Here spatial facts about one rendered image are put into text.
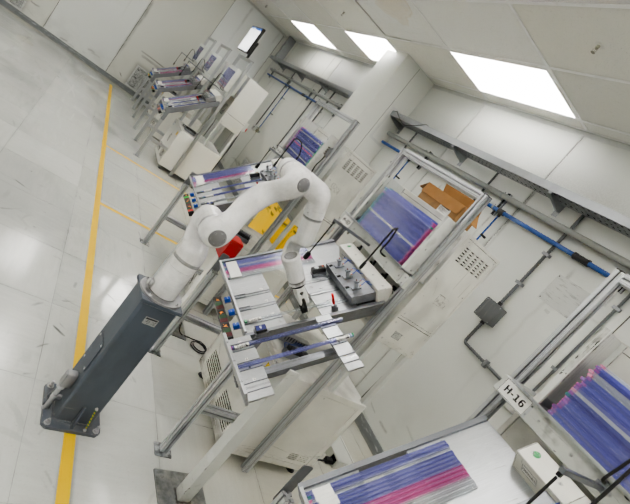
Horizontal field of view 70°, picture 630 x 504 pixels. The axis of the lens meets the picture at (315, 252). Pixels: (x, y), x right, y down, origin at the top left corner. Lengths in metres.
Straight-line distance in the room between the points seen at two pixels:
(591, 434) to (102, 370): 1.77
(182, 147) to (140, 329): 4.79
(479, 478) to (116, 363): 1.44
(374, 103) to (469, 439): 4.29
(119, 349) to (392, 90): 4.33
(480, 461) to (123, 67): 9.76
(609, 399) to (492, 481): 0.43
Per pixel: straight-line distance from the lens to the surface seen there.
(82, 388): 2.18
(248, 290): 2.41
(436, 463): 1.68
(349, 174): 3.57
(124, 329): 1.99
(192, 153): 6.61
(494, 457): 1.75
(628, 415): 1.64
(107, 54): 10.47
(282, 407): 2.50
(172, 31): 10.46
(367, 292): 2.27
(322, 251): 2.72
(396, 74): 5.53
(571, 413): 1.68
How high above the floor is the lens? 1.57
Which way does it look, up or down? 10 degrees down
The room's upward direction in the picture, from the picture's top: 40 degrees clockwise
